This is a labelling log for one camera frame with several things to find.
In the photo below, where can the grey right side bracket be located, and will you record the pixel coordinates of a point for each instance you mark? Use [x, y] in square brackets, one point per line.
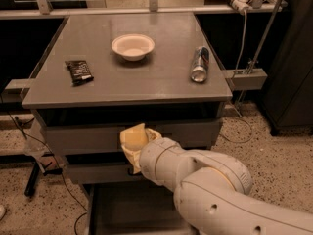
[240, 80]

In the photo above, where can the silver blue drink can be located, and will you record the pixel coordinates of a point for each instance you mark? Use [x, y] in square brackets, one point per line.
[200, 63]

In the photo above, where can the grey back rail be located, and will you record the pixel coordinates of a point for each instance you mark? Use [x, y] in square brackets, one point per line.
[130, 9]

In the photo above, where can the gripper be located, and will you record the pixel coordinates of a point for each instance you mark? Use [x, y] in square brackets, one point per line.
[149, 158]

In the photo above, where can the bottom grey drawer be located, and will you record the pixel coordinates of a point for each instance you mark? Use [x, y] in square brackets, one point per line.
[134, 208]

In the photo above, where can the dark cabinet at right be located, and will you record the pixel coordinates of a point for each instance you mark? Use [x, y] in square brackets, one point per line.
[287, 95]

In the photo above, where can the top grey drawer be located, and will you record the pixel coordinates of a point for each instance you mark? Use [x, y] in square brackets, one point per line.
[91, 139]

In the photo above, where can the yellow sponge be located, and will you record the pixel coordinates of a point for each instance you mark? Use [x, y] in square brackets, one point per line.
[134, 138]

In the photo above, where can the grey bracket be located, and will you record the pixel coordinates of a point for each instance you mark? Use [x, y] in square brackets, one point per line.
[240, 80]
[16, 89]

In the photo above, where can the black clamp tool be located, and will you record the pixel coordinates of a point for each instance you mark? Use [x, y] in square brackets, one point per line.
[48, 165]

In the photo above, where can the grey drawer cabinet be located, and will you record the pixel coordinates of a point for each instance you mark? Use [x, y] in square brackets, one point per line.
[157, 88]

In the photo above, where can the black snack packet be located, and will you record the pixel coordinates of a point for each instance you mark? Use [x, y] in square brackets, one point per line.
[79, 72]

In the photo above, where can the metal stand pole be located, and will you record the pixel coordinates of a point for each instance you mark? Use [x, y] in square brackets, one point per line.
[256, 5]

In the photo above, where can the grey drawer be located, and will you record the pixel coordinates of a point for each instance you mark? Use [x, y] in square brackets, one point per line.
[101, 173]
[134, 208]
[91, 139]

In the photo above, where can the grey left side bracket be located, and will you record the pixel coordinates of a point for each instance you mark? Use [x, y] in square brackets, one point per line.
[16, 89]

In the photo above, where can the middle grey drawer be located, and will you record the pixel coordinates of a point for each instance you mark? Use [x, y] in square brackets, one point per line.
[101, 173]

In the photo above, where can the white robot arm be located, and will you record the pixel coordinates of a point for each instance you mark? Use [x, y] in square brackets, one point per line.
[210, 189]

